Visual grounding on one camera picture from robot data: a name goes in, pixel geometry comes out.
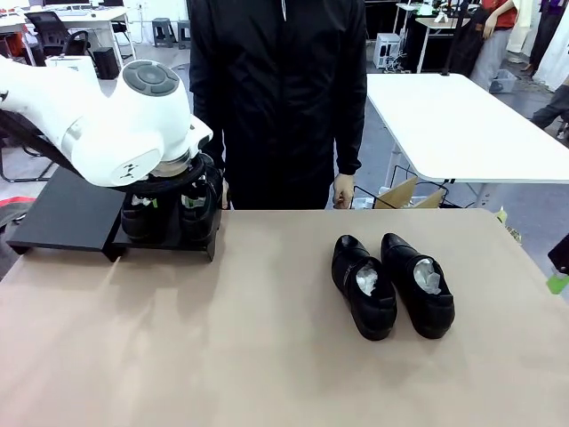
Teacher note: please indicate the person's right hand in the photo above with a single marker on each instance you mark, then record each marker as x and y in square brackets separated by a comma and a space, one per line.
[225, 195]

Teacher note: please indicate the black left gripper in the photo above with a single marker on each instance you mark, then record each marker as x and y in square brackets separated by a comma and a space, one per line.
[173, 182]

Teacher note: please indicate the white hanging garment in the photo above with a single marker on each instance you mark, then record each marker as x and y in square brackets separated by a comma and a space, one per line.
[558, 62]

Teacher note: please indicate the grey plastic stool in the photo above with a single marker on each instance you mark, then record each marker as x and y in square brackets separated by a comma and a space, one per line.
[183, 33]
[163, 31]

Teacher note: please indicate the white air purifier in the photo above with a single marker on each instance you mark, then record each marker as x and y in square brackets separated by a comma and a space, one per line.
[82, 66]

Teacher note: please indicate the white computer case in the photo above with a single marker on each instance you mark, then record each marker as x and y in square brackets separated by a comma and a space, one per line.
[387, 49]

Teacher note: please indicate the black metal stand shelf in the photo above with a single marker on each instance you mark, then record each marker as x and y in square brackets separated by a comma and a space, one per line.
[169, 244]
[66, 213]

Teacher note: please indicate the white office desk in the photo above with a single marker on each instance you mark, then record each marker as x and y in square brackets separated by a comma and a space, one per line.
[80, 17]

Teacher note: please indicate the black office chair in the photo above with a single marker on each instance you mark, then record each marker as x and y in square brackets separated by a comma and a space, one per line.
[49, 31]

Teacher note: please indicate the person's left hand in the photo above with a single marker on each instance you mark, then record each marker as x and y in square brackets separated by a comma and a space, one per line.
[343, 191]

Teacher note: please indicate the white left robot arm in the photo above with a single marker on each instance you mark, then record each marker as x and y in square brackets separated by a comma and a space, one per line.
[111, 124]

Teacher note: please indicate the person's left forearm black sleeve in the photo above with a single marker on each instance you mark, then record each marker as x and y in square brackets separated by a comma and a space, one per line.
[352, 142]

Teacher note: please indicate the person in red top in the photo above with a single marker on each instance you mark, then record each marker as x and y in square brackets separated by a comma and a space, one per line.
[493, 49]

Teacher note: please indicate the white topped work desk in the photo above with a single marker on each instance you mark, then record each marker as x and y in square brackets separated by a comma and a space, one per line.
[444, 22]

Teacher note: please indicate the seated person dark trousers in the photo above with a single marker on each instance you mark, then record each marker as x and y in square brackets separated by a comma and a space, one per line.
[551, 109]

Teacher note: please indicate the person's right forearm black sleeve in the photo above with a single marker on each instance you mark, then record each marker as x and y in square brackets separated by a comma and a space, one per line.
[216, 161]

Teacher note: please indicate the black computer tower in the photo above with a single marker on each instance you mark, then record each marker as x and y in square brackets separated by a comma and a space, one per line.
[106, 62]

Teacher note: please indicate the brown cardboard box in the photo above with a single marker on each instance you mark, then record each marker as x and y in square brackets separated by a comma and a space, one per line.
[400, 193]

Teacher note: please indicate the black plain leather shoe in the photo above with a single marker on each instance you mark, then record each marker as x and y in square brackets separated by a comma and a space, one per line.
[197, 224]
[142, 224]

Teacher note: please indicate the black buckle loafer shoe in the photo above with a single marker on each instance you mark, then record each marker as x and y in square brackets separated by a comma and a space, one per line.
[373, 316]
[433, 316]

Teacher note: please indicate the person torso black jacket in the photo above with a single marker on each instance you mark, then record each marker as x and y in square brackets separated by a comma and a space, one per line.
[275, 111]

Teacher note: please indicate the large white table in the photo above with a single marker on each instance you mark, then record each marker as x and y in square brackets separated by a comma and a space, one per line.
[444, 124]

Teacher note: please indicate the white paper shoe stuffing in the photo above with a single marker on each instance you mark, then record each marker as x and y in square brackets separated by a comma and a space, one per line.
[366, 280]
[427, 278]
[140, 201]
[199, 202]

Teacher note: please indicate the grey plastic bin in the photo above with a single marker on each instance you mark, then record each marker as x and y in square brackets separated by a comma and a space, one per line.
[504, 82]

